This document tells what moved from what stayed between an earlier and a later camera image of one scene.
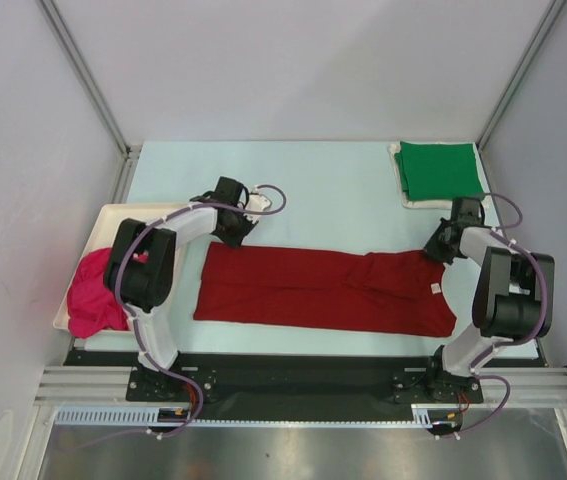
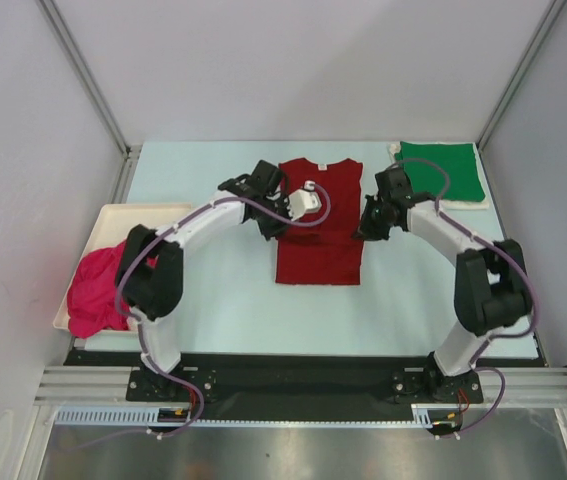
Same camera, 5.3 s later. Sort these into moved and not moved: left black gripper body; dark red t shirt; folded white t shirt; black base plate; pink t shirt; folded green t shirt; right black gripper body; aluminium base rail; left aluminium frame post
Moved: dark red t shirt; right black gripper body; left black gripper body
Not moved: folded white t shirt; pink t shirt; black base plate; folded green t shirt; left aluminium frame post; aluminium base rail
